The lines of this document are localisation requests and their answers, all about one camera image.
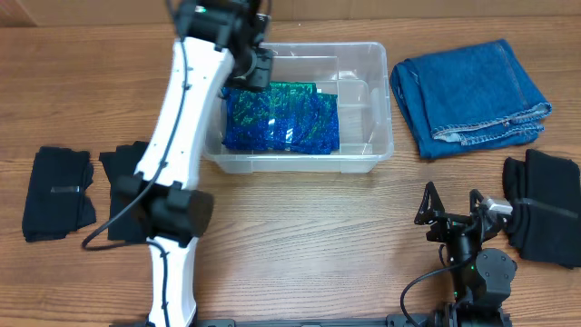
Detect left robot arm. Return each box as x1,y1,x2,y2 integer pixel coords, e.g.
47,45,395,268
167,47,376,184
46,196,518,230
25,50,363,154
115,0,273,326

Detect clear plastic storage bin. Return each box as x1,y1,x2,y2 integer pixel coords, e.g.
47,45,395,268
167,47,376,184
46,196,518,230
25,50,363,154
203,42,394,174

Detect folded blue denim jeans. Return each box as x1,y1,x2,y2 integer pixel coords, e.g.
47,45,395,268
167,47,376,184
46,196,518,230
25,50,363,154
389,39,552,160

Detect black cloth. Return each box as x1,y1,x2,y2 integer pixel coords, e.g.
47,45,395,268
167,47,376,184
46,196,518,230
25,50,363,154
22,146,96,243
502,149,580,269
99,141,148,243

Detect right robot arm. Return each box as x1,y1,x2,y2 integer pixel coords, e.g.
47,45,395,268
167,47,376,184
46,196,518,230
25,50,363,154
406,182,517,326

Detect blue green sequin cloth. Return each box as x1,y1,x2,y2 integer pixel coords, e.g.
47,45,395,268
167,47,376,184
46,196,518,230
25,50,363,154
222,82,340,155

